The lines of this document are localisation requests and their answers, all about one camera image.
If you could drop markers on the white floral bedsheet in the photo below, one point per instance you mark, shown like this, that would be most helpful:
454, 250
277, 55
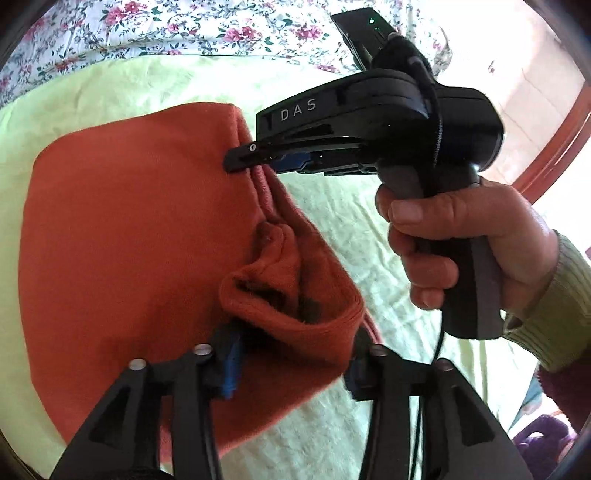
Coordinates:
184, 27

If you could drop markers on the dark red fleece garment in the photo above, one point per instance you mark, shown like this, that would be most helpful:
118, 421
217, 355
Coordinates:
568, 387

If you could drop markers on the red-brown wooden bed frame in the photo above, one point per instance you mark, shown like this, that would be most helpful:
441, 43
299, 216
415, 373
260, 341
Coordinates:
554, 161

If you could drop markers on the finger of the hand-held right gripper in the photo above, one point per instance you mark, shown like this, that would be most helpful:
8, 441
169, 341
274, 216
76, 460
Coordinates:
244, 157
291, 165

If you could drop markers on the person's right forearm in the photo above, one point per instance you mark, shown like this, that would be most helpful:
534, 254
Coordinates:
554, 314

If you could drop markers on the orange knit sweater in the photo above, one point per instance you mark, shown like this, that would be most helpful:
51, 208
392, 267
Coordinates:
115, 230

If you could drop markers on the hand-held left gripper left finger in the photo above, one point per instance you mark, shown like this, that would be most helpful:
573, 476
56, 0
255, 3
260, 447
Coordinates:
230, 364

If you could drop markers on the light green blanket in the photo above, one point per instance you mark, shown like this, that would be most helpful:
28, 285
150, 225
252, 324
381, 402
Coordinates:
346, 221

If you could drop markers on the purple fuzzy cloth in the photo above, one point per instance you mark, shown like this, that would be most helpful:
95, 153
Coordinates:
547, 438

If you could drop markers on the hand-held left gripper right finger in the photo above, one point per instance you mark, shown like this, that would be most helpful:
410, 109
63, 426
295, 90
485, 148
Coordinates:
355, 374

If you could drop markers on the person's right hand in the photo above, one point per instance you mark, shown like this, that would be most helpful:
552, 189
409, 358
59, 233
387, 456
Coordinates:
498, 230

